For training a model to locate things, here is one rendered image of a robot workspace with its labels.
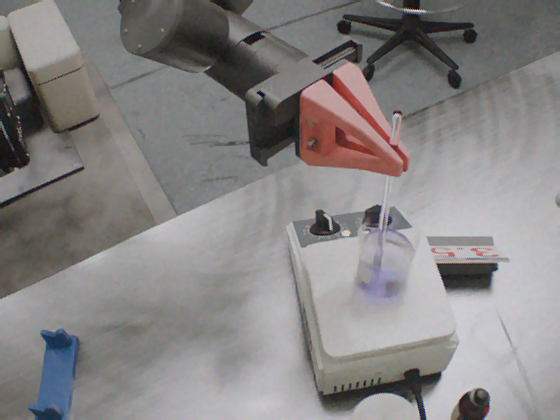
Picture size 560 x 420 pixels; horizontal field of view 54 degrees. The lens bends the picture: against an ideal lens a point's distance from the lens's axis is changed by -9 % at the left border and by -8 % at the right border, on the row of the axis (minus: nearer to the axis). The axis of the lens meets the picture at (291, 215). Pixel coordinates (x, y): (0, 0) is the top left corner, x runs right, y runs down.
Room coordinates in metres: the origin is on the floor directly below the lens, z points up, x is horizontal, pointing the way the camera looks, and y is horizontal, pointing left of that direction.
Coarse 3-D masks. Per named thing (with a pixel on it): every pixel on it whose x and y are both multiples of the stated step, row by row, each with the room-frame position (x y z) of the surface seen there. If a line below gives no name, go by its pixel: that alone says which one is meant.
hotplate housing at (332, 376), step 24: (288, 240) 0.39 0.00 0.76; (312, 312) 0.26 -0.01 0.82; (312, 336) 0.24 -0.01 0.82; (456, 336) 0.23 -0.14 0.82; (336, 360) 0.21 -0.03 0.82; (360, 360) 0.21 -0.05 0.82; (384, 360) 0.21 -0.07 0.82; (408, 360) 0.21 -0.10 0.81; (432, 360) 0.22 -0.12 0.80; (336, 384) 0.21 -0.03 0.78; (360, 384) 0.21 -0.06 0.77; (408, 384) 0.20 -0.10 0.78
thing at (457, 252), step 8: (432, 248) 0.37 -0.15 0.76; (440, 248) 0.37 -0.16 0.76; (448, 248) 0.37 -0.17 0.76; (456, 248) 0.36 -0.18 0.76; (464, 248) 0.36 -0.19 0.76; (472, 248) 0.36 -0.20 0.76; (480, 248) 0.36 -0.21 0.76; (488, 248) 0.36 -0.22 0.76; (440, 256) 0.34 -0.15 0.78; (448, 256) 0.34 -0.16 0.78; (456, 256) 0.34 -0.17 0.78; (464, 256) 0.34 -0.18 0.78; (472, 256) 0.34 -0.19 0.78; (480, 256) 0.34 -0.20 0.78; (488, 256) 0.34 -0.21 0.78; (496, 256) 0.34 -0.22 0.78; (504, 256) 0.33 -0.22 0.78
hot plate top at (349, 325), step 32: (320, 256) 0.31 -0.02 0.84; (352, 256) 0.31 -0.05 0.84; (416, 256) 0.31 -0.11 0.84; (320, 288) 0.28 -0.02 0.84; (352, 288) 0.28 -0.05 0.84; (416, 288) 0.27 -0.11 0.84; (320, 320) 0.25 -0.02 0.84; (352, 320) 0.24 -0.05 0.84; (384, 320) 0.24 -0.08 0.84; (416, 320) 0.24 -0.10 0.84; (448, 320) 0.24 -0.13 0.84; (352, 352) 0.21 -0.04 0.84
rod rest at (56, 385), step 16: (48, 336) 0.27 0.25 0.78; (64, 336) 0.27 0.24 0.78; (48, 352) 0.26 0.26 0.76; (64, 352) 0.26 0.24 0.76; (48, 368) 0.24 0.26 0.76; (64, 368) 0.24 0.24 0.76; (48, 384) 0.22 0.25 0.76; (64, 384) 0.22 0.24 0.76; (48, 400) 0.20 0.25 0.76; (64, 400) 0.20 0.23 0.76; (48, 416) 0.19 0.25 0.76; (64, 416) 0.19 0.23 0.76
